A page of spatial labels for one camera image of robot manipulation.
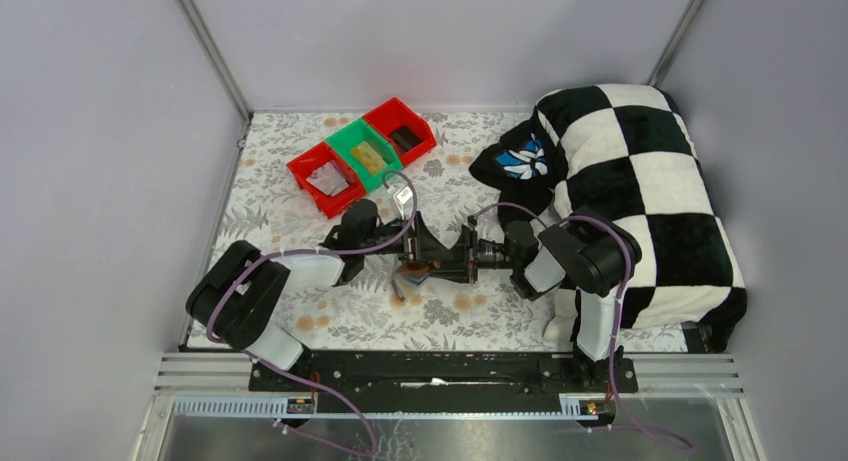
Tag green bin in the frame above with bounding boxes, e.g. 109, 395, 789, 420
326, 119, 403, 192

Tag black item in red bin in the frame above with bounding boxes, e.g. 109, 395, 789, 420
389, 126, 422, 153

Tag aluminium frame rails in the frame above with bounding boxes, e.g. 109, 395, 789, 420
154, 353, 744, 421

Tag red bin near left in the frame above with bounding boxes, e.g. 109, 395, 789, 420
286, 142, 366, 219

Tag brown leather card holder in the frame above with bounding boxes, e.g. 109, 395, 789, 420
391, 262, 438, 302

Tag red bin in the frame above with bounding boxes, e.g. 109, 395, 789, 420
364, 97, 437, 167
286, 142, 366, 219

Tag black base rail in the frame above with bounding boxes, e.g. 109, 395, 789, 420
248, 348, 641, 413

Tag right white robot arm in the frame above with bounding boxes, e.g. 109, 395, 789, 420
414, 209, 642, 362

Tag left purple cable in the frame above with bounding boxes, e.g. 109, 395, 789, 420
205, 169, 420, 458

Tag black cap with blue logo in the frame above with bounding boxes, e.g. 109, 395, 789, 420
469, 117, 562, 227

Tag silver card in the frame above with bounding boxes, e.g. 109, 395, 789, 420
306, 161, 350, 197

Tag checkered black white pillow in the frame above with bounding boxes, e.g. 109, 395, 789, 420
533, 84, 748, 353

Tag yellow card in green bin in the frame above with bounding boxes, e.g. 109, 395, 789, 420
351, 142, 387, 175

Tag red bin far right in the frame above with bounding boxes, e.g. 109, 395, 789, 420
364, 97, 437, 167

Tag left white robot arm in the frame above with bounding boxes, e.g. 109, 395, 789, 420
186, 199, 454, 371

